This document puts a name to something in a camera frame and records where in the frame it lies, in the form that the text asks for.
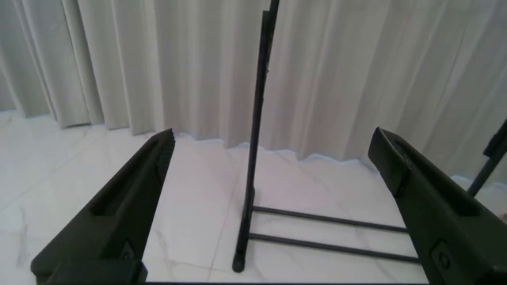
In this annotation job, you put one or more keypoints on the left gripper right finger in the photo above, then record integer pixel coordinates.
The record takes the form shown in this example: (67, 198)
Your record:
(447, 225)

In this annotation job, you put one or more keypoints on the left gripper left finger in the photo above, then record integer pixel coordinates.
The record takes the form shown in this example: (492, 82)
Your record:
(107, 225)

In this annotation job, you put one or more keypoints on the black clothes rack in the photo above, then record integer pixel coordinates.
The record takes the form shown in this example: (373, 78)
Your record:
(255, 138)

